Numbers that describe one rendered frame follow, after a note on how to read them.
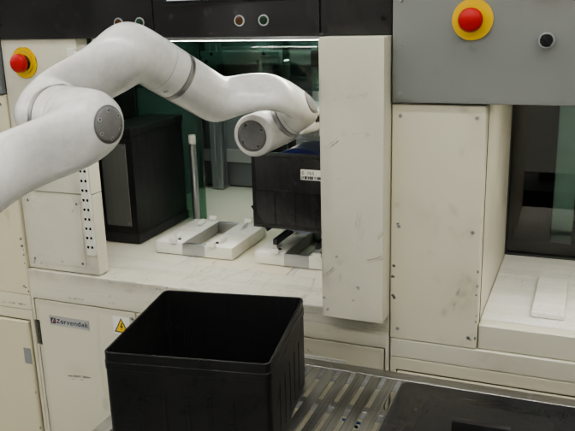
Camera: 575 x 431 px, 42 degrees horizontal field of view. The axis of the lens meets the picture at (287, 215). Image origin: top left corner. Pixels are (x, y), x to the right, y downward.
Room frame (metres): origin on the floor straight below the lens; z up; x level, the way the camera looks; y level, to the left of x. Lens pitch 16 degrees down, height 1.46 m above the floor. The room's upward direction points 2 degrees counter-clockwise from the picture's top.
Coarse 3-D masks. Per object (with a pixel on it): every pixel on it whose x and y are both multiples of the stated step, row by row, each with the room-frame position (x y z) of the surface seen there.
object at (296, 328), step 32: (160, 320) 1.33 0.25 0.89; (192, 320) 1.35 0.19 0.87; (224, 320) 1.34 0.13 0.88; (256, 320) 1.32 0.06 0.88; (288, 320) 1.31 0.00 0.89; (128, 352) 1.18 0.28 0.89; (160, 352) 1.31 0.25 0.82; (192, 352) 1.35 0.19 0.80; (224, 352) 1.34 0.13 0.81; (256, 352) 1.32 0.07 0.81; (288, 352) 1.17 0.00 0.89; (128, 384) 1.09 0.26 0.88; (160, 384) 1.08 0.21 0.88; (192, 384) 1.07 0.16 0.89; (224, 384) 1.05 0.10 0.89; (256, 384) 1.04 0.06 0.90; (288, 384) 1.16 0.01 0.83; (128, 416) 1.09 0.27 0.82; (160, 416) 1.08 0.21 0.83; (192, 416) 1.07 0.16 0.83; (224, 416) 1.05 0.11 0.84; (256, 416) 1.04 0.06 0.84; (288, 416) 1.15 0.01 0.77
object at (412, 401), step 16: (416, 384) 1.10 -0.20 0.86; (400, 400) 1.05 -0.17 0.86; (416, 400) 1.04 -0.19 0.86; (432, 400) 1.04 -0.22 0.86; (448, 400) 1.04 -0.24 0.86; (464, 400) 1.04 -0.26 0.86; (480, 400) 1.04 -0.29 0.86; (496, 400) 1.04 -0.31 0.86; (512, 400) 1.04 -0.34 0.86; (528, 400) 1.04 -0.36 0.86; (400, 416) 1.00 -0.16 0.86; (416, 416) 1.00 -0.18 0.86; (432, 416) 0.99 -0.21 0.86; (448, 416) 0.99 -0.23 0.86; (464, 416) 0.99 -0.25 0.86; (480, 416) 0.99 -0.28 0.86; (496, 416) 0.99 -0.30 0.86; (512, 416) 0.99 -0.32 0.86; (528, 416) 0.99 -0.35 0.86; (544, 416) 0.99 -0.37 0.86; (560, 416) 0.99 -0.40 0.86
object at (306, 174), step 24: (288, 144) 1.86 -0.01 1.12; (264, 168) 1.67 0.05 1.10; (288, 168) 1.65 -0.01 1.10; (312, 168) 1.63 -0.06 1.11; (264, 192) 1.67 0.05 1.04; (288, 192) 1.65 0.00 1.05; (312, 192) 1.63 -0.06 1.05; (264, 216) 1.67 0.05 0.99; (288, 216) 1.65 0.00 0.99; (312, 216) 1.63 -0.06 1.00
